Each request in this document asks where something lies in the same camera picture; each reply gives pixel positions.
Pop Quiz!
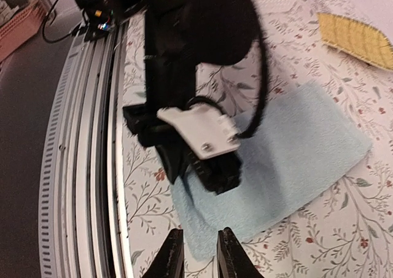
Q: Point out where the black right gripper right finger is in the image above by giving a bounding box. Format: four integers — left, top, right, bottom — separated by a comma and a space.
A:
217, 227, 264, 278

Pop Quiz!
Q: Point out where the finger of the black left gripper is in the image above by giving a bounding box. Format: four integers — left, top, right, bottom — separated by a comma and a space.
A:
156, 142, 192, 183

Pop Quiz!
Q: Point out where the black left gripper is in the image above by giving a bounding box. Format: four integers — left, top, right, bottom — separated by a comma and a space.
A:
123, 0, 261, 147

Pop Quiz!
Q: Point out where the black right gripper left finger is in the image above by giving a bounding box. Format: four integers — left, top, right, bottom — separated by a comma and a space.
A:
142, 228, 184, 278

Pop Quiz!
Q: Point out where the light blue towel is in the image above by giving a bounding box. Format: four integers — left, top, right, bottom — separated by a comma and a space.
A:
171, 81, 372, 261

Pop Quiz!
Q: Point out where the woven bamboo tray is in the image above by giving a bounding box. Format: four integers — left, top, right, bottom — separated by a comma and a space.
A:
317, 13, 392, 71

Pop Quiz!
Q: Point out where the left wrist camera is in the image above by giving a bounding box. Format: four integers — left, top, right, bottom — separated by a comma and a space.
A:
157, 102, 243, 195

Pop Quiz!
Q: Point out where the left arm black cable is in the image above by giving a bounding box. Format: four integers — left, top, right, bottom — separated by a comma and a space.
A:
236, 0, 273, 139

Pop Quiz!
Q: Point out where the aluminium front rail frame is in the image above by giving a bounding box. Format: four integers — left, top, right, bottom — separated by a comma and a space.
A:
38, 25, 133, 277

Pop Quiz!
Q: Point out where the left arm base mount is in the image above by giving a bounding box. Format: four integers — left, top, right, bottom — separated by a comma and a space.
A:
74, 0, 116, 42

